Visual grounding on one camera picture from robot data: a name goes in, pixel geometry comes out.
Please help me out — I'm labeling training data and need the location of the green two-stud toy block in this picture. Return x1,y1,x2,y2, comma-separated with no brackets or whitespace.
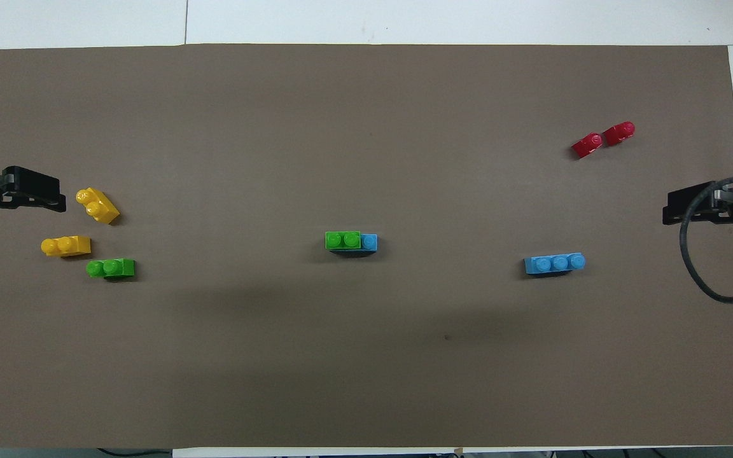
85,258,136,279
325,231,363,251

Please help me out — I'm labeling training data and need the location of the blue three-stud toy block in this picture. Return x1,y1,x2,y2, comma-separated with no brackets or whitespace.
330,233,379,255
524,253,587,276

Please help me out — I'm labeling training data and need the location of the yellow two-stud toy block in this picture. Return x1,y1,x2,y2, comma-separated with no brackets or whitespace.
41,235,92,258
76,187,120,225

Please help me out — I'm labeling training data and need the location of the red one-stud toy block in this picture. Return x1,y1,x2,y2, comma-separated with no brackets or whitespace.
603,121,636,148
571,132,604,160

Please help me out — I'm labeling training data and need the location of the brown table mat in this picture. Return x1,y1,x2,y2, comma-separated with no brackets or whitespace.
0,43,733,450

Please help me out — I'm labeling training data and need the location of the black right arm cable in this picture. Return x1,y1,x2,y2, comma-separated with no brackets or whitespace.
679,174,733,305

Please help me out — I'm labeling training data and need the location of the black floor cable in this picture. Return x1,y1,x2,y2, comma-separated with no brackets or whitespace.
96,447,174,458

